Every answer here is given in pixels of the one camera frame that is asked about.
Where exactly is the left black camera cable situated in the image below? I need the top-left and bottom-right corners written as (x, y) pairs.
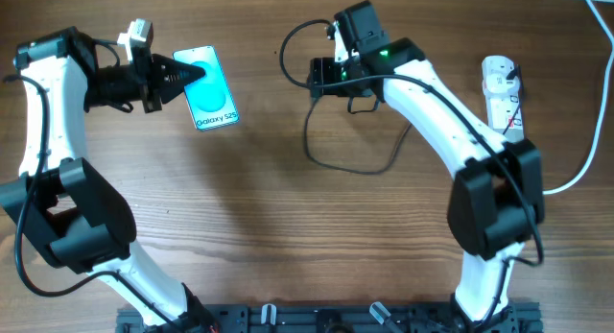
top-left (3, 37), bottom-right (193, 333)

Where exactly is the right black camera cable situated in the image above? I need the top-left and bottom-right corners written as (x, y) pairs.
top-left (278, 18), bottom-right (546, 324)

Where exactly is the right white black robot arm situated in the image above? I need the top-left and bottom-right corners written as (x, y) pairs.
top-left (307, 1), bottom-right (545, 332)

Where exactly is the black USB charging cable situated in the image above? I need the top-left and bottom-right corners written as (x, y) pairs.
top-left (302, 64), bottom-right (523, 177)

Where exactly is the blue screen Galaxy smartphone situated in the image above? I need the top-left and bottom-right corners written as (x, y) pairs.
top-left (173, 45), bottom-right (240, 131)

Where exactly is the white power strip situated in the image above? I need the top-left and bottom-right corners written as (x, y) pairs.
top-left (482, 55), bottom-right (525, 143)

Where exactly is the white USB charger plug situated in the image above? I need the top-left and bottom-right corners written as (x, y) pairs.
top-left (483, 69), bottom-right (520, 98)

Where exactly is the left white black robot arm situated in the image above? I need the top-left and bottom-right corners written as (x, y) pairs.
top-left (1, 19), bottom-right (220, 332)

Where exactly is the white power strip cord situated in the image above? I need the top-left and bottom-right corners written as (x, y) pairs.
top-left (541, 0), bottom-right (614, 196)

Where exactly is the black camera cable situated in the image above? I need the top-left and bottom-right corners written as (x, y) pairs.
top-left (278, 18), bottom-right (546, 324)
top-left (3, 37), bottom-right (193, 333)

